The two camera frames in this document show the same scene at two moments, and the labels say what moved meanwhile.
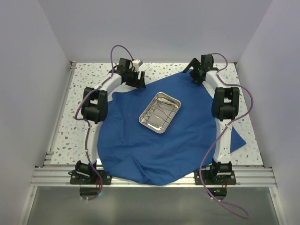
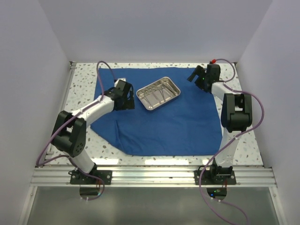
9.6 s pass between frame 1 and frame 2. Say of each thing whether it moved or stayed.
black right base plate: stayed
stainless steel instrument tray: moved
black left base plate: stayed
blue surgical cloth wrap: moved
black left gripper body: moved
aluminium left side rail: stayed
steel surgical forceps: moved
